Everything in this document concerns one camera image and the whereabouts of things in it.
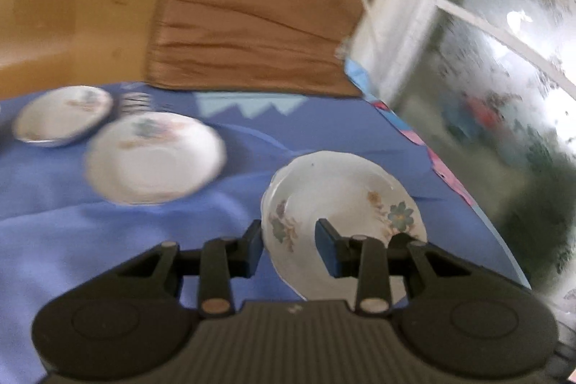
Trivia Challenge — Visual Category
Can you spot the white floral scalloped plate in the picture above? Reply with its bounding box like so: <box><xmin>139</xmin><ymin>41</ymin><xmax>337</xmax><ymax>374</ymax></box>
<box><xmin>260</xmin><ymin>150</ymin><xmax>428</xmax><ymax>303</ymax></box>

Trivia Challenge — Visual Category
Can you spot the blue printed tablecloth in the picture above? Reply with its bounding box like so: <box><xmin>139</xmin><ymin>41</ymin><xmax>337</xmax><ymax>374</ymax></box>
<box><xmin>0</xmin><ymin>82</ymin><xmax>532</xmax><ymax>384</ymax></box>

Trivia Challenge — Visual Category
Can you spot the brown seat cushion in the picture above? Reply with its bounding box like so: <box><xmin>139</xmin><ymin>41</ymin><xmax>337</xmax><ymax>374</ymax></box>
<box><xmin>144</xmin><ymin>0</ymin><xmax>378</xmax><ymax>98</ymax></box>

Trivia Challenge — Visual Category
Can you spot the small white floral plate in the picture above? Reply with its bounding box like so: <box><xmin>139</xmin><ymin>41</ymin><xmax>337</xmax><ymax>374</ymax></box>
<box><xmin>13</xmin><ymin>86</ymin><xmax>113</xmax><ymax>148</ymax></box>

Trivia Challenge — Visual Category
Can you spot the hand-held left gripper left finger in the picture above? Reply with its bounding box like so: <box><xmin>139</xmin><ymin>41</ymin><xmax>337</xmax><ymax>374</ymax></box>
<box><xmin>105</xmin><ymin>220</ymin><xmax>264</xmax><ymax>318</ymax></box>

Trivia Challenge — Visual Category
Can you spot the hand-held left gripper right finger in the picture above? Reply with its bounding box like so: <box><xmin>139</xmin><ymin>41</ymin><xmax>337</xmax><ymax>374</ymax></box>
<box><xmin>315</xmin><ymin>218</ymin><xmax>478</xmax><ymax>317</ymax></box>

